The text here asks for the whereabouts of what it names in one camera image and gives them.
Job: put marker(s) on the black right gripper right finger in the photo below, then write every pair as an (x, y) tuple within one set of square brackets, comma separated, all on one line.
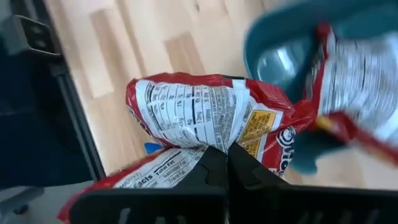
[(311, 205)]

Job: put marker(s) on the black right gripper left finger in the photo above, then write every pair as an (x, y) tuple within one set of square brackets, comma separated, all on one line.
[(149, 205)]

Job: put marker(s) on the red Maruchan noodle pack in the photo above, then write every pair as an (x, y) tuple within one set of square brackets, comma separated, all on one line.
[(155, 174), (357, 77), (186, 109)]

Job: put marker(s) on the small blue piece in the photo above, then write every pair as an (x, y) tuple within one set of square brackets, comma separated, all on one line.
[(152, 148)]

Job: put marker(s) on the teal plastic bin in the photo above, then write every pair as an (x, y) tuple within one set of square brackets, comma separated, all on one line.
[(273, 62)]

